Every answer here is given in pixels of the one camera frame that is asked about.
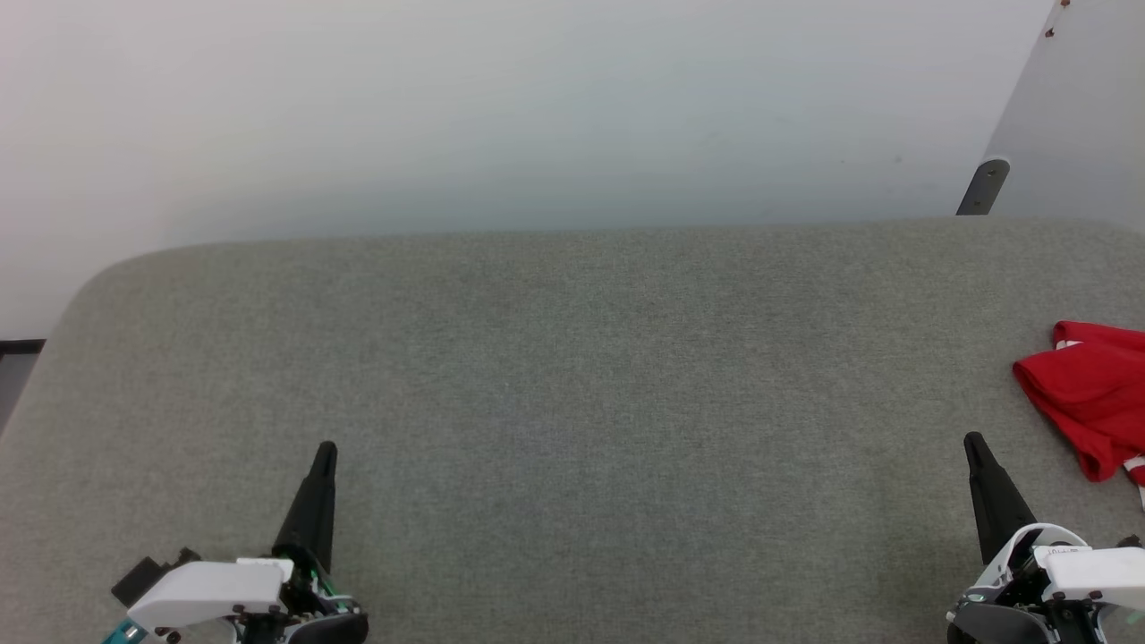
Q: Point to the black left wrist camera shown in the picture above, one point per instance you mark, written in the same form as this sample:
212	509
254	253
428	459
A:
143	574

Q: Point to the grey fabric sofa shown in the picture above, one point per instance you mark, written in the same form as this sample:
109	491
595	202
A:
537	402

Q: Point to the grey metal bracket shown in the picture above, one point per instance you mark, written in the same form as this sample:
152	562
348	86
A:
982	188

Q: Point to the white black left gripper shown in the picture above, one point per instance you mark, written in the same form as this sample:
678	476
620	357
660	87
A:
215	590

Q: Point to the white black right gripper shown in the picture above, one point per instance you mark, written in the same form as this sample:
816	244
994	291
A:
1073	581

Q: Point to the white slanted panel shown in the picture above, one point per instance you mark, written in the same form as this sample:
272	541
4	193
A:
1082	116

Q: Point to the red and white basketball jersey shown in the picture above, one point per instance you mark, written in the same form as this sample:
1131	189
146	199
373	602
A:
1096	394

